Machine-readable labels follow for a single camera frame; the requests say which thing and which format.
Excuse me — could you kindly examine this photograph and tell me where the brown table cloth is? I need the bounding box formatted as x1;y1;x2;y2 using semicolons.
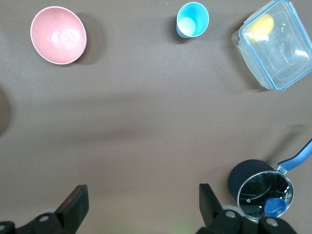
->
0;0;312;234

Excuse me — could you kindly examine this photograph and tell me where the blue utensil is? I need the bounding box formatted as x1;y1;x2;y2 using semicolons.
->
227;138;312;222

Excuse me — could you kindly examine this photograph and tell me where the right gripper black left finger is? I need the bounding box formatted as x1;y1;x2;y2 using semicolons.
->
17;184;90;234

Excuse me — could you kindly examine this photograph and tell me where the pink bowl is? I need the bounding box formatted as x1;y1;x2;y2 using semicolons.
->
30;6;88;65

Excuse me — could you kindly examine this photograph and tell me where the yellow lemon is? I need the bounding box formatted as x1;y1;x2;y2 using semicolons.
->
244;14;274;44

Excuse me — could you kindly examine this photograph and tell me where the clear plastic container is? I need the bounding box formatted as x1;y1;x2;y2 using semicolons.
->
231;0;312;92

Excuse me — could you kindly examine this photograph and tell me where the blue cup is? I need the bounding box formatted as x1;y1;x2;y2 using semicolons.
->
175;1;210;39

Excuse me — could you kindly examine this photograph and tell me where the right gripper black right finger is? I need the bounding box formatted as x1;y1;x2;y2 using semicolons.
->
197;183;247;234

